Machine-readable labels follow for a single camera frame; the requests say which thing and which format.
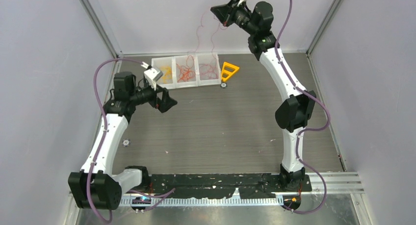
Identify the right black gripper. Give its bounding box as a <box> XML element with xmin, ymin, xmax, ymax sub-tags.
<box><xmin>209</xmin><ymin>0</ymin><xmax>256</xmax><ymax>36</ymax></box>

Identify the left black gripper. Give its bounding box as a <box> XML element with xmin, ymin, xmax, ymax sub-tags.
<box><xmin>130</xmin><ymin>79</ymin><xmax>177</xmax><ymax>112</ymax></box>

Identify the orange cable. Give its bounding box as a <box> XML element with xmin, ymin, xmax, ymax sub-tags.
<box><xmin>176</xmin><ymin>55</ymin><xmax>197</xmax><ymax>82</ymax></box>

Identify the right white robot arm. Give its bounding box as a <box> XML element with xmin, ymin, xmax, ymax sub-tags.
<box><xmin>210</xmin><ymin>0</ymin><xmax>316</xmax><ymax>191</ymax></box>

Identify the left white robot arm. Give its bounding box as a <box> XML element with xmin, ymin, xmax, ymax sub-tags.
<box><xmin>68</xmin><ymin>68</ymin><xmax>177</xmax><ymax>210</ymax></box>

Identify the white three-compartment bin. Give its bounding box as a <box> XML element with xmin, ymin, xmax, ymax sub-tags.
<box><xmin>151</xmin><ymin>53</ymin><xmax>221</xmax><ymax>90</ymax></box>

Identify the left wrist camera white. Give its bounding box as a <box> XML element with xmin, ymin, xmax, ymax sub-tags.
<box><xmin>141</xmin><ymin>62</ymin><xmax>163</xmax><ymax>91</ymax></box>

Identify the yellow triangular plastic frame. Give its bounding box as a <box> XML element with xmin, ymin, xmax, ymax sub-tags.
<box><xmin>221</xmin><ymin>62</ymin><xmax>240</xmax><ymax>82</ymax></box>

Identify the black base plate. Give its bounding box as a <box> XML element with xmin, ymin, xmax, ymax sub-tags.
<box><xmin>140</xmin><ymin>173</ymin><xmax>312</xmax><ymax>199</ymax></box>

